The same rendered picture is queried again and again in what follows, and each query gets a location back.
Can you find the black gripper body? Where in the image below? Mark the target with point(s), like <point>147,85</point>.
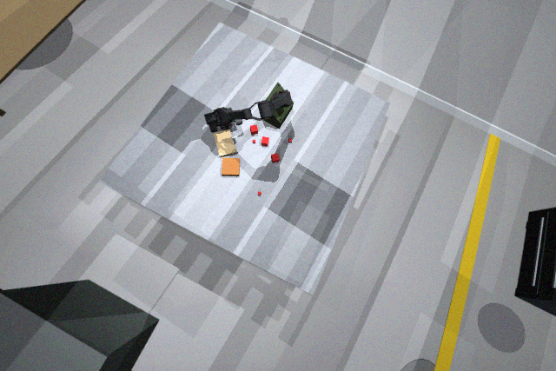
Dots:
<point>213,126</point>

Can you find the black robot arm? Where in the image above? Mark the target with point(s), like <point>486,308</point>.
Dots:
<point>266,108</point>

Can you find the pale yellow square block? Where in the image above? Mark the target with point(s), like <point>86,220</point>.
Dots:
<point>224,143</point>

